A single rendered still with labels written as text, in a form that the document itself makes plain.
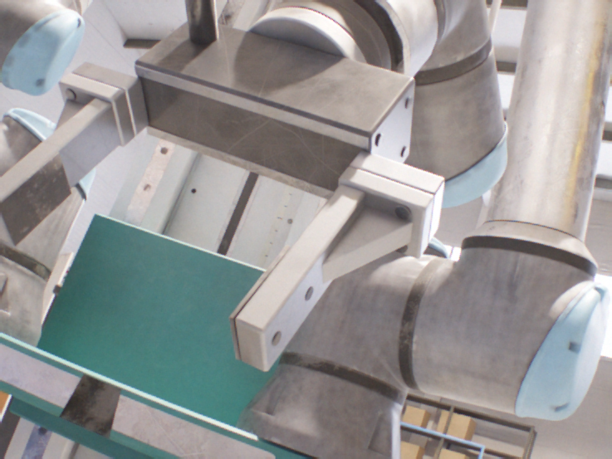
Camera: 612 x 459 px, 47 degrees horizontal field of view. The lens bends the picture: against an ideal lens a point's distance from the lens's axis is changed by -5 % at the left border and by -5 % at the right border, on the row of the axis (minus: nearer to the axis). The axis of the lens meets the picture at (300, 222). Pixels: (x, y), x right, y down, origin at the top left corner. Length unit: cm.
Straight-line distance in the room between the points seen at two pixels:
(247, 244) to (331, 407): 38
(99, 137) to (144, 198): 72
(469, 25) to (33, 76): 40
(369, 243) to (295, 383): 50
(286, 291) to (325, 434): 49
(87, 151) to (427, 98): 23
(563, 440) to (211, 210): 1183
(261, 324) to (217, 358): 70
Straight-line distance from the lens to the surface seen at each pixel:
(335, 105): 33
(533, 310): 73
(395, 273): 79
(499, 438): 1285
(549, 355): 72
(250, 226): 108
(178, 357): 96
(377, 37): 39
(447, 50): 48
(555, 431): 1278
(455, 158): 52
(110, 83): 38
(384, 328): 77
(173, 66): 36
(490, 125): 53
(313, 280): 28
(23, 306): 93
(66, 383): 83
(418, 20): 41
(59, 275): 829
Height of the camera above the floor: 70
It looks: 18 degrees up
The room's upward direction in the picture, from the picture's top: 21 degrees clockwise
